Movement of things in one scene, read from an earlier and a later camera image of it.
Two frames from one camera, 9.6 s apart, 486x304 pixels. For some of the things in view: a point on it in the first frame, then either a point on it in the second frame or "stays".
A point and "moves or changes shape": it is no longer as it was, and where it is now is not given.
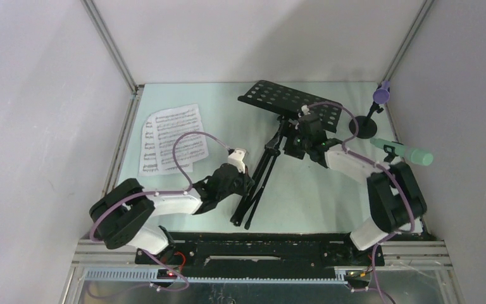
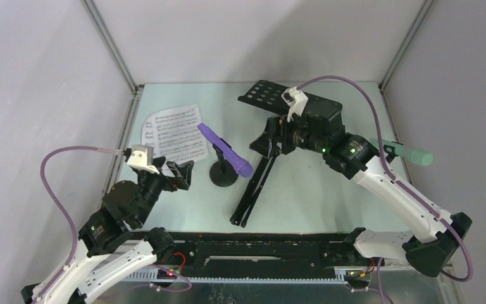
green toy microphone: x=419 y=157 stays
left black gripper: x=246 y=182 to x=182 y=171
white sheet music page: x=149 y=159 stays
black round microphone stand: x=367 y=126 moves or changes shape
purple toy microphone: x=381 y=95 to x=243 y=167
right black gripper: x=288 y=149 to x=276 y=132
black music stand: x=286 y=102 stays
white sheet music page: x=170 y=125 stays
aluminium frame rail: x=121 y=61 stays
